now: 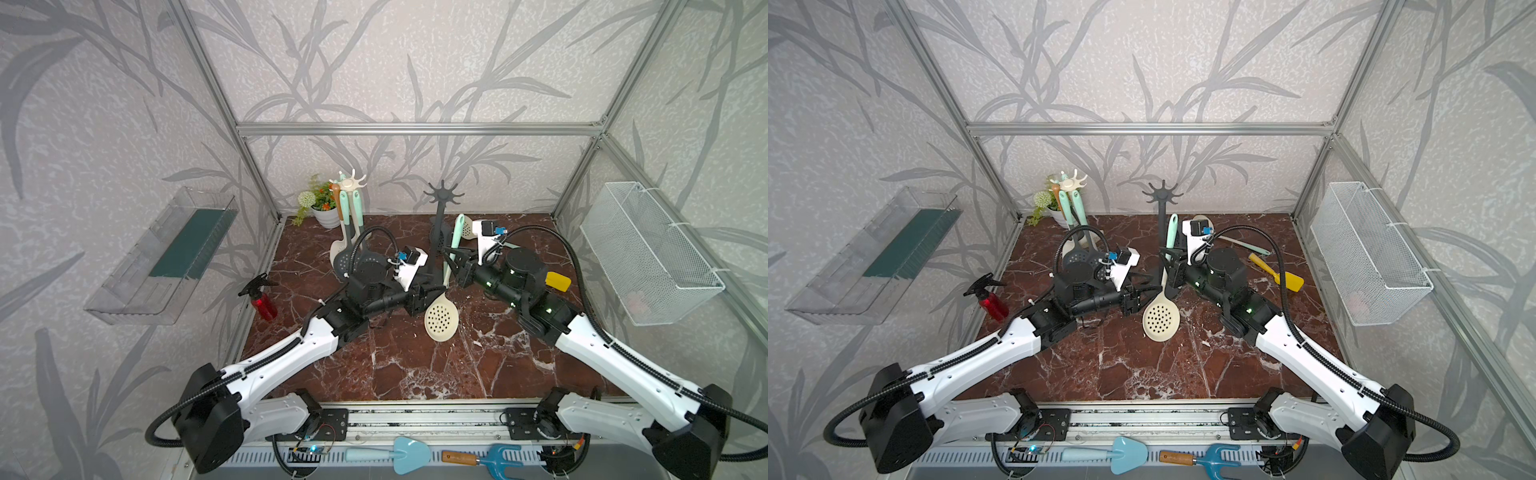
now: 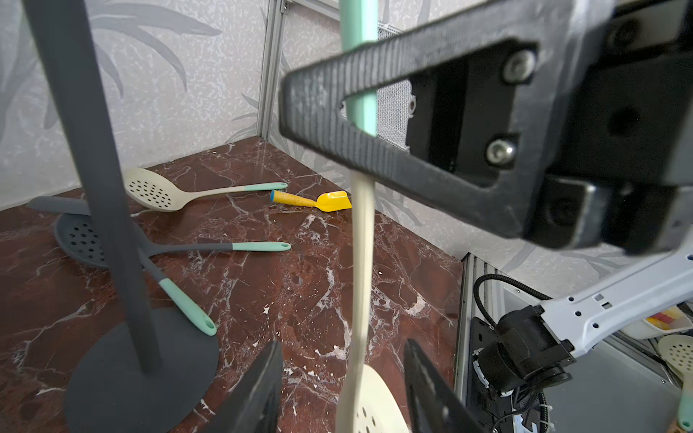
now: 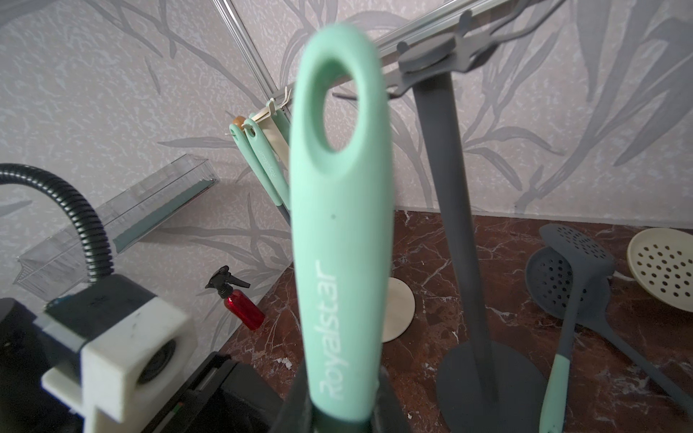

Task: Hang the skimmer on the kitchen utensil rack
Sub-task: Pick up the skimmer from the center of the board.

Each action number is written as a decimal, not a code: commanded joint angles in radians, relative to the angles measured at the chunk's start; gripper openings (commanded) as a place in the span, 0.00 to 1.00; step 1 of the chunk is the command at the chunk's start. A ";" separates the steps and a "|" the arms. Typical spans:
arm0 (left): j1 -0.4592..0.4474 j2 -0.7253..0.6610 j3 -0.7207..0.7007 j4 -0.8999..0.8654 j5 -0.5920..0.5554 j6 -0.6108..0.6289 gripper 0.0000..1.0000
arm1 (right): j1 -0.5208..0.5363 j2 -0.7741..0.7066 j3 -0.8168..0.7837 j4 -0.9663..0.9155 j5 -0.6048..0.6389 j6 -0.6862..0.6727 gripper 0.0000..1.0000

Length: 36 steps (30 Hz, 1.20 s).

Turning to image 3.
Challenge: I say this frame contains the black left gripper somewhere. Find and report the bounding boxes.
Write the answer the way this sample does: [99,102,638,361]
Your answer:
[144,352,283,432]

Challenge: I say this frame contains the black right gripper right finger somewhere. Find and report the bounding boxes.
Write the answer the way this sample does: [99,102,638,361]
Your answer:
[373,367,411,433]

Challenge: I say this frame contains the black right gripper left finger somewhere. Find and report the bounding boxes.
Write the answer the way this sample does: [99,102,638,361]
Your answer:
[269,367,313,433]

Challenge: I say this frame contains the cream utensil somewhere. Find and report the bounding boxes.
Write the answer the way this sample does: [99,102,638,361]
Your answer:
[289,23,395,432]

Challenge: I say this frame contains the large grey skimmer mint handle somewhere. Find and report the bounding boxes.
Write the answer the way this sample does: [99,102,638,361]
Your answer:
[244,118,291,210]

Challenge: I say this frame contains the grey slotted spatula mint handle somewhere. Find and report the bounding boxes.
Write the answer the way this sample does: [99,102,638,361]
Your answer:
[539,224,615,432]

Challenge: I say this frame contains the cream skimmer wooden handle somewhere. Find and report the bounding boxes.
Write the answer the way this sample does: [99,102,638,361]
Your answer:
[232,115,247,128]

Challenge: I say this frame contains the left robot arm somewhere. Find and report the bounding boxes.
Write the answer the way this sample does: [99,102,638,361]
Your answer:
[1,163,282,432]

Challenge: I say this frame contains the dark grey utensil rack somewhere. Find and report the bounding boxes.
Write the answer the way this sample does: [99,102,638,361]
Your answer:
[384,1,562,432]

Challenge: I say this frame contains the cream utensil rack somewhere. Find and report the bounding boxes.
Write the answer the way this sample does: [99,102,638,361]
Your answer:
[252,87,415,343]

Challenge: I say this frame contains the red spray bottle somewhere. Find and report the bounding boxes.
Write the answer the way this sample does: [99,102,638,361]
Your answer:
[205,265,265,331]

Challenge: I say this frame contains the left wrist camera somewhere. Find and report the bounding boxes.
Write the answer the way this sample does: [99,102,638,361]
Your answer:
[42,297,197,432]

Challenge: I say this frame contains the grey skimmer all grey handle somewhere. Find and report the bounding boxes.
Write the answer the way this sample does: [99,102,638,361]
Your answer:
[525,247,692,417]

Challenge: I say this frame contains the clear plastic wall tray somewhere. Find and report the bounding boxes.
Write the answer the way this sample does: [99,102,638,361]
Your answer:
[14,154,219,301]

